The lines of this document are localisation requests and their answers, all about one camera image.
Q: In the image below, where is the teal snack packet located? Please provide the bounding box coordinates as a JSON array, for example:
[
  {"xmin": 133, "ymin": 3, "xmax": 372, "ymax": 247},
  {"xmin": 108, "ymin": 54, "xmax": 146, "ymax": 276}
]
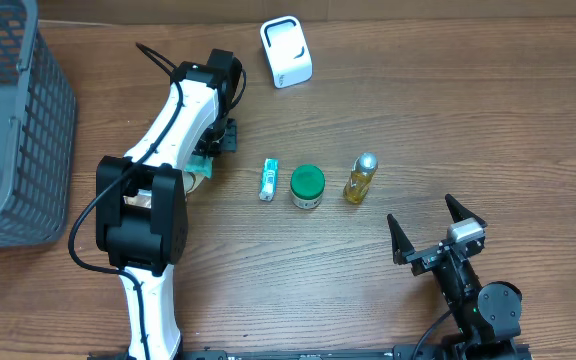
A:
[{"xmin": 184, "ymin": 155, "xmax": 213, "ymax": 178}]

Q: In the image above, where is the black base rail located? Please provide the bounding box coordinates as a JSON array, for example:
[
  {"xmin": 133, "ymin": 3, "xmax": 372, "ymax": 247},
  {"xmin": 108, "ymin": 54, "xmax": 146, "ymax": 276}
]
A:
[{"xmin": 87, "ymin": 345, "xmax": 533, "ymax": 360}]

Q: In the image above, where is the grey plastic mesh basket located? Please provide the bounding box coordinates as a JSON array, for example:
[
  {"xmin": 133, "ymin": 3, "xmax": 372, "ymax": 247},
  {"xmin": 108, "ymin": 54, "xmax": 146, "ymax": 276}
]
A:
[{"xmin": 0, "ymin": 0, "xmax": 77, "ymax": 247}]

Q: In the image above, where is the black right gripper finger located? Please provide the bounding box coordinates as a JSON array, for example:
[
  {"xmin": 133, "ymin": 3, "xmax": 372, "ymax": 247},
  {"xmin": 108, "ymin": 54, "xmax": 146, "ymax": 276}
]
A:
[
  {"xmin": 445, "ymin": 194, "xmax": 487, "ymax": 228},
  {"xmin": 387, "ymin": 214, "xmax": 415, "ymax": 264}
]

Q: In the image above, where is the white barcode scanner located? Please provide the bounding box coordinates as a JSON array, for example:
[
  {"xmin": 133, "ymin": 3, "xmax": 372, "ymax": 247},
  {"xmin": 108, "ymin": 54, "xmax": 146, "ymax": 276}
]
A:
[{"xmin": 259, "ymin": 16, "xmax": 313, "ymax": 89}]

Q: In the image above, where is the yellow dish soap bottle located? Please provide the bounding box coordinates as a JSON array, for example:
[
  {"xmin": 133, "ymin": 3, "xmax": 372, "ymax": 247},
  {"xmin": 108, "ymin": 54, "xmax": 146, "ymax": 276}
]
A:
[{"xmin": 343, "ymin": 152, "xmax": 378, "ymax": 204}]

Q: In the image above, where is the brown and white snack bag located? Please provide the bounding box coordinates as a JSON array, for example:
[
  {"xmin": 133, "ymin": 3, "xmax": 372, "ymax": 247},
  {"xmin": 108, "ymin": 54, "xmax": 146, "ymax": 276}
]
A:
[{"xmin": 123, "ymin": 171, "xmax": 205, "ymax": 209}]

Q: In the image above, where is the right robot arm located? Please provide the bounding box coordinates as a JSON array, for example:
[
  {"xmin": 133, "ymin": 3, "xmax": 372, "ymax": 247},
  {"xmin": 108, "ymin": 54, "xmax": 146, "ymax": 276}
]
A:
[{"xmin": 387, "ymin": 194, "xmax": 532, "ymax": 360}]

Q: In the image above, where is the green white tissue pack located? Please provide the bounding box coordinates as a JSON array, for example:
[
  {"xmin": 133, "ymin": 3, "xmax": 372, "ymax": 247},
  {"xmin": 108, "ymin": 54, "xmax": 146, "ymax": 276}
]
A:
[{"xmin": 259, "ymin": 158, "xmax": 279, "ymax": 202}]

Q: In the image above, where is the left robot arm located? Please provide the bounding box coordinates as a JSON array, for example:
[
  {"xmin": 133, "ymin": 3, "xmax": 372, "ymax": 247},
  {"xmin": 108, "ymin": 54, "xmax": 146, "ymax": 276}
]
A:
[{"xmin": 95, "ymin": 48, "xmax": 246, "ymax": 359}]

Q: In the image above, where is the green lid seasoning jar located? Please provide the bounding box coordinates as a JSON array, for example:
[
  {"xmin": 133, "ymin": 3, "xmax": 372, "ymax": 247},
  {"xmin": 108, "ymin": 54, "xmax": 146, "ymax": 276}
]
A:
[{"xmin": 290, "ymin": 164, "xmax": 326, "ymax": 209}]

